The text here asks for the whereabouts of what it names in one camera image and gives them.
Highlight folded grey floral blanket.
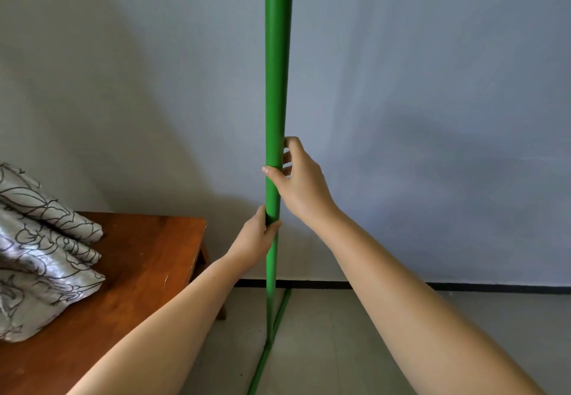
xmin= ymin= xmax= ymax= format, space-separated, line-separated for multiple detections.
xmin=0 ymin=162 xmax=106 ymax=343

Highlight person's right forearm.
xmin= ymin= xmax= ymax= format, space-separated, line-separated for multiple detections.
xmin=311 ymin=208 xmax=547 ymax=395

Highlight person's left forearm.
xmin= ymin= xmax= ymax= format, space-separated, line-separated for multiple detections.
xmin=67 ymin=254 xmax=245 ymax=395

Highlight green metal stand pole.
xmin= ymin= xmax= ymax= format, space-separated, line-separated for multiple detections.
xmin=247 ymin=0 xmax=295 ymax=395

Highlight brown wooden table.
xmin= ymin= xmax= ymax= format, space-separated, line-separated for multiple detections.
xmin=0 ymin=212 xmax=227 ymax=395

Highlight person's right hand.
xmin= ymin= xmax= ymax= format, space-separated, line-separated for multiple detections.
xmin=261 ymin=136 xmax=341 ymax=227

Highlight person's left hand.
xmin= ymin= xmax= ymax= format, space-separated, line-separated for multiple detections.
xmin=225 ymin=205 xmax=283 ymax=272

